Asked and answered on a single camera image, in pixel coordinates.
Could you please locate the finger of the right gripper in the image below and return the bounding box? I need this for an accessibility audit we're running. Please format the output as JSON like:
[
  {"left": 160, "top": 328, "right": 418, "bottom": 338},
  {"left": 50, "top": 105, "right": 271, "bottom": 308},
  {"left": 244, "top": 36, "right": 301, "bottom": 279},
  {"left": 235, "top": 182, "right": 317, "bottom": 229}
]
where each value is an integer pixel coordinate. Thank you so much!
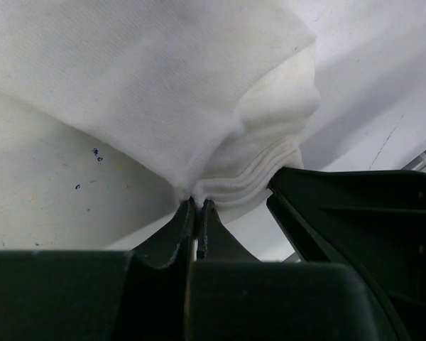
[{"left": 267, "top": 168, "right": 426, "bottom": 340}]

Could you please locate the white sock pair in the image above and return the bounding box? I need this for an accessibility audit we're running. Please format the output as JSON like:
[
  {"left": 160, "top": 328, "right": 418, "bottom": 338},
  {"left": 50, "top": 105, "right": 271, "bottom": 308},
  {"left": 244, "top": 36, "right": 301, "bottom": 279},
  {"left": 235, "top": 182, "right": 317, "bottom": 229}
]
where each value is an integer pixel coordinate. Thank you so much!
[{"left": 0, "top": 1, "right": 320, "bottom": 210}]

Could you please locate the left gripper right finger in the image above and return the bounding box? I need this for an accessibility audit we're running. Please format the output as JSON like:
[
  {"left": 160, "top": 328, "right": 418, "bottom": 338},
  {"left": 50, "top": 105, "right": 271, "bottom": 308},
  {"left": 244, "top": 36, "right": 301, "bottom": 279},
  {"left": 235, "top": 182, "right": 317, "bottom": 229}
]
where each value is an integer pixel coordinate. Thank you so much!
[{"left": 187, "top": 200, "right": 381, "bottom": 340}]

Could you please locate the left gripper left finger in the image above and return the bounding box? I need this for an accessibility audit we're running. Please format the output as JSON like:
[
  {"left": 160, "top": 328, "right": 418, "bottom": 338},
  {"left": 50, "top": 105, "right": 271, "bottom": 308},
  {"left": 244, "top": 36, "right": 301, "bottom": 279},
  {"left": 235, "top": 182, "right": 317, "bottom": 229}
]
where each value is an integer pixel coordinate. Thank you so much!
[{"left": 0, "top": 200, "right": 195, "bottom": 340}]

